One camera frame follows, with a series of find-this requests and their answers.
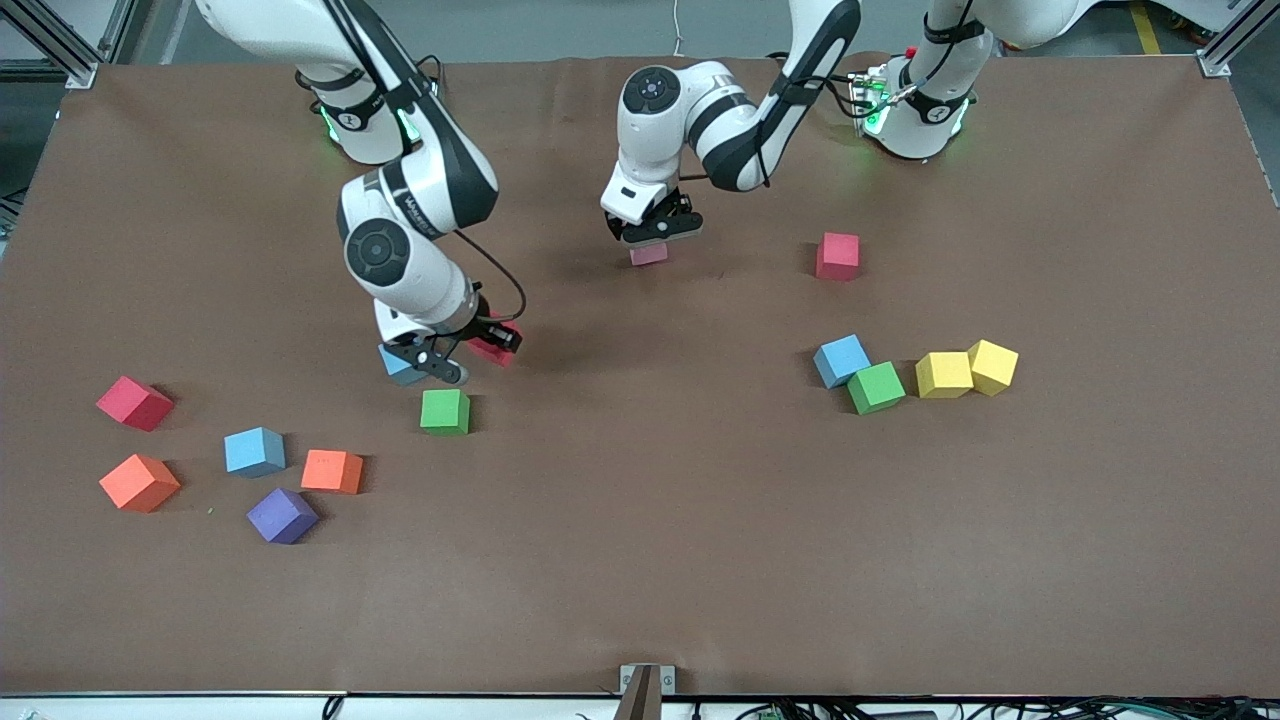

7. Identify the table cover mat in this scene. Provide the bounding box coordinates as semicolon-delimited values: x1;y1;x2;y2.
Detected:
0;55;1280;698

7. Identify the purple foam cube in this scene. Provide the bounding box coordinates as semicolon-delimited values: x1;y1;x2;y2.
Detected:
246;487;321;546

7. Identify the green foam cube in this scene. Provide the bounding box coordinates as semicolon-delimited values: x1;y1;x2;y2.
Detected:
847;361;907;416
419;388;472;437

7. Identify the orange foam cube with dents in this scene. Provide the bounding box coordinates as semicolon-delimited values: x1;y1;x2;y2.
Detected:
300;448;365;496

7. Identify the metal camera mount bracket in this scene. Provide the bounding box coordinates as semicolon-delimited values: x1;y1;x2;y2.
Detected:
617;663;677;720

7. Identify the red foam cube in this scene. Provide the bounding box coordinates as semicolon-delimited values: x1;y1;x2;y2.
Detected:
95;375;176;433
815;232;861;282
462;312;523;369

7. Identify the yellow foam cube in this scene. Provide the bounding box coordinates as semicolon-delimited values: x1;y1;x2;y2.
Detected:
966;339;1020;398
915;351;975;400

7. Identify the blue foam cube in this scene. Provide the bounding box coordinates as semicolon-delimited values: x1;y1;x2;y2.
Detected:
378;343;429;388
223;426;287;478
812;334;872;390

